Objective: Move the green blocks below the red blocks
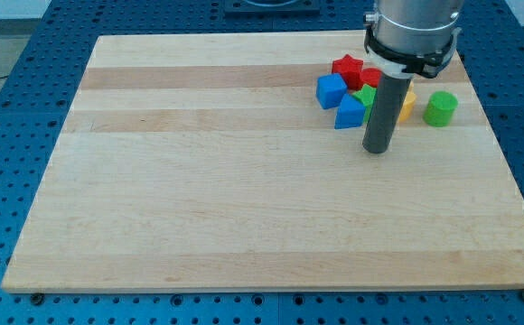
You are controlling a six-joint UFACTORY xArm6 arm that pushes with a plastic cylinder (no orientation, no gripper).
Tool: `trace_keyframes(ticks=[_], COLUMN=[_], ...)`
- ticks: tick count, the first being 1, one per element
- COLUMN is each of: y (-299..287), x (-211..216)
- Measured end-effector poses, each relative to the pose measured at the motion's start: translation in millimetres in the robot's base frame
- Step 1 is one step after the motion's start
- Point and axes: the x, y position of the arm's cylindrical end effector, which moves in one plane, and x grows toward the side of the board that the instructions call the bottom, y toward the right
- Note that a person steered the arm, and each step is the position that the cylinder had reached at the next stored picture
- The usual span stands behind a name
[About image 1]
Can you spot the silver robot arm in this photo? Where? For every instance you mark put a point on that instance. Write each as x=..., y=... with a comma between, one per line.
x=413, y=27

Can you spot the wooden board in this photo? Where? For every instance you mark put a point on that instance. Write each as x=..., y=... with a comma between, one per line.
x=204, y=163

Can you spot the blue cube block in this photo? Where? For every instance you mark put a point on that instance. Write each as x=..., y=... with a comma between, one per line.
x=330, y=89

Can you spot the blue wedge block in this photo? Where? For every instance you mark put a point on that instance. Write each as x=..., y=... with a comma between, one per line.
x=350, y=113

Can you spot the green star block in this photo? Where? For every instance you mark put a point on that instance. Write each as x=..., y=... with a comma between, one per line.
x=366, y=95

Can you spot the red star block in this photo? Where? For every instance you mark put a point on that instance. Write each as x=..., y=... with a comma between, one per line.
x=350, y=69

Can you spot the red cylinder block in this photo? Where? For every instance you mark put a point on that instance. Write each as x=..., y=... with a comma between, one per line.
x=371, y=77

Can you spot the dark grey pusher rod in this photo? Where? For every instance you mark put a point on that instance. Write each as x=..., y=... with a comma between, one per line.
x=389, y=99

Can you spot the yellow block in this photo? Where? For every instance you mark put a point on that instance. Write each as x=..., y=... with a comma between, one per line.
x=408, y=104

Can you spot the green cylinder block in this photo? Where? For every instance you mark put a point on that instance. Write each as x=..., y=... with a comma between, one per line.
x=440, y=109

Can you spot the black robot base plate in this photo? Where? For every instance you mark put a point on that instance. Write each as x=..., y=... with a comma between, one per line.
x=272, y=7

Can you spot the black white cable clamp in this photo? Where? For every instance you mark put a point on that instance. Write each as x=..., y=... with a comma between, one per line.
x=399, y=65

